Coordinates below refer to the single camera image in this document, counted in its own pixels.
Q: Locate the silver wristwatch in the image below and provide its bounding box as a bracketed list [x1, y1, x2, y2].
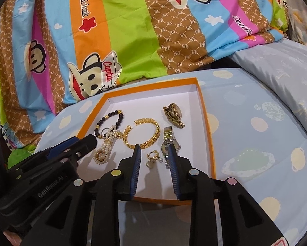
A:
[161, 127, 181, 170]

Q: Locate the light blue grey pillow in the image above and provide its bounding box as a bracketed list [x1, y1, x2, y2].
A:
[230, 39, 307, 139]

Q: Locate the green cloth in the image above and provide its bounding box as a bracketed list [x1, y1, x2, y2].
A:
[7, 143, 36, 168]

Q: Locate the gold leaf cuff bracelet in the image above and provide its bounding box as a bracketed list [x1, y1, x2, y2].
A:
[124, 118, 161, 149]

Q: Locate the light blue dotted bedsheet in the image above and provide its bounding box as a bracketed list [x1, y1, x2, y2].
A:
[36, 68, 307, 246]

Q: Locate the white pearl bracelet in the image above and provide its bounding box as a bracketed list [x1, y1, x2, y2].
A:
[94, 127, 117, 164]

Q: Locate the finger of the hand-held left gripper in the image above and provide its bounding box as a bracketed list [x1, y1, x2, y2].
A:
[36, 138, 79, 159]
[7, 134, 98, 175]

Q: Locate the black bead bracelet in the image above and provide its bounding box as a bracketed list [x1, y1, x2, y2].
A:
[94, 111, 124, 137]

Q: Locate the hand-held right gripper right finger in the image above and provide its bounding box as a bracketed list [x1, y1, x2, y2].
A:
[168, 143, 288, 246]

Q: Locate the grey floral cloth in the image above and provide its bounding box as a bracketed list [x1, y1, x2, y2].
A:
[287, 0, 307, 49]

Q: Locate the colourful striped cartoon blanket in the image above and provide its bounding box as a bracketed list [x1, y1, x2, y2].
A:
[0, 0, 291, 149]

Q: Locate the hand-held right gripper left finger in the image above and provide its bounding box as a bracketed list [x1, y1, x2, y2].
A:
[20, 144, 142, 246]

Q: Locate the orange cardboard box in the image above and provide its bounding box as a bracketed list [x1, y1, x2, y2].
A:
[77, 77, 216, 205]

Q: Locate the gold wristwatch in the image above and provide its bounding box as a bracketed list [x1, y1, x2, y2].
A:
[163, 103, 185, 129]

